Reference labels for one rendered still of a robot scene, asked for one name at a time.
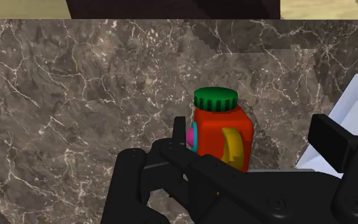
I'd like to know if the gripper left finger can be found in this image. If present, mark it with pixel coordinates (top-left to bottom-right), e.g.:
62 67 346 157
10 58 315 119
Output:
100 116 289 224

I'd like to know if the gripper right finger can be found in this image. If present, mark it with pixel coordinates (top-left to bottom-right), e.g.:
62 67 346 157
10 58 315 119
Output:
307 113 358 224

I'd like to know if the white tray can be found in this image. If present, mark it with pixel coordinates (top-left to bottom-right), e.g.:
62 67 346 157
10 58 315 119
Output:
294 73 358 179

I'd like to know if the red cube toy green cap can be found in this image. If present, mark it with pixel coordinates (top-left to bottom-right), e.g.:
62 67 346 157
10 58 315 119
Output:
186 87 254 173

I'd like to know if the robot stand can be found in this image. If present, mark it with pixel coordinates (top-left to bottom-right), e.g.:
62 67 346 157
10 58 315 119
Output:
65 0 282 20

